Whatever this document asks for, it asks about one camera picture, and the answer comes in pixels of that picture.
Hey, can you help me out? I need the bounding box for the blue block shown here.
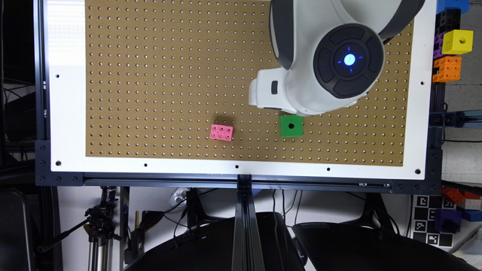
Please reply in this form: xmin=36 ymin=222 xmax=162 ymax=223
xmin=462 ymin=210 xmax=482 ymax=222
xmin=437 ymin=0 xmax=469 ymax=14

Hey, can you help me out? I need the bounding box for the white block lower right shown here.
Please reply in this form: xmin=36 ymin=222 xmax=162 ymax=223
xmin=456 ymin=198 xmax=481 ymax=210

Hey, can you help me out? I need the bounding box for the blue block top right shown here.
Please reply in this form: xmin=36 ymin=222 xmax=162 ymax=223
xmin=437 ymin=0 xmax=469 ymax=14

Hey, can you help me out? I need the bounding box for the black aluminium table frame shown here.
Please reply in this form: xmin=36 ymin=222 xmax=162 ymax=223
xmin=33 ymin=1 xmax=441 ymax=194

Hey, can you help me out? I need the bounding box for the black chair right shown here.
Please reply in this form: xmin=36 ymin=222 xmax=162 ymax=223
xmin=292 ymin=222 xmax=475 ymax=271

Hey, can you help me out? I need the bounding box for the pink studded block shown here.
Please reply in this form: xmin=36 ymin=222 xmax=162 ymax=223
xmin=209 ymin=124 xmax=233 ymax=141

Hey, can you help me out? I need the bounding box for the black chair left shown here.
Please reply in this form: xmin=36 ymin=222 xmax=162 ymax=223
xmin=127 ymin=212 xmax=304 ymax=271

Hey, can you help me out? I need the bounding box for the dark purple block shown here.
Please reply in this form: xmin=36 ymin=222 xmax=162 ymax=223
xmin=435 ymin=209 xmax=462 ymax=233

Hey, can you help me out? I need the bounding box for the fiducial marker sheet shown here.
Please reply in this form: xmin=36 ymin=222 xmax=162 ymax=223
xmin=409 ymin=195 xmax=456 ymax=249

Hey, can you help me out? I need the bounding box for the black camera tripod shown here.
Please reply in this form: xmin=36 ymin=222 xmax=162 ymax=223
xmin=37 ymin=186 xmax=122 ymax=271

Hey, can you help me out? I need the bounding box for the black chair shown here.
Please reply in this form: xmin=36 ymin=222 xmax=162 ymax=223
xmin=292 ymin=222 xmax=475 ymax=271
xmin=127 ymin=212 xmax=304 ymax=271

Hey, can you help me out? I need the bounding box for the orange studded block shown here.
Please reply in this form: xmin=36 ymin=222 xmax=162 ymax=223
xmin=432 ymin=56 xmax=462 ymax=83

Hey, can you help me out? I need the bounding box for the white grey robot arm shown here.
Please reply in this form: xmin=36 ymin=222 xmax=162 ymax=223
xmin=249 ymin=0 xmax=424 ymax=116

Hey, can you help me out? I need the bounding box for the red orange block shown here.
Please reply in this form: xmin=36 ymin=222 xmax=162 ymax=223
xmin=441 ymin=186 xmax=480 ymax=204

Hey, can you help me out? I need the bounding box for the green cube block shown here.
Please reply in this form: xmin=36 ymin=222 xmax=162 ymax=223
xmin=279 ymin=115 xmax=303 ymax=137

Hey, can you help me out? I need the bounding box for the blue block lower right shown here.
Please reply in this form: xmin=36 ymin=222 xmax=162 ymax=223
xmin=462 ymin=210 xmax=482 ymax=222

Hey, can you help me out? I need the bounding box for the brown perforated pegboard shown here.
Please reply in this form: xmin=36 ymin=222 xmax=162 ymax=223
xmin=84 ymin=0 xmax=413 ymax=166

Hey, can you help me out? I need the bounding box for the yellow cube block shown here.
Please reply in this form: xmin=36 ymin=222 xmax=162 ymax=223
xmin=442 ymin=29 xmax=474 ymax=55

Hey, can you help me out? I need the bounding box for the black centre support rail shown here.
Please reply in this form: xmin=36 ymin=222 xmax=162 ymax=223
xmin=231 ymin=175 xmax=265 ymax=271

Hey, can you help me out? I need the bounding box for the black studded block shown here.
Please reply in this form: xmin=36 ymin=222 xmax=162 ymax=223
xmin=435 ymin=9 xmax=461 ymax=35

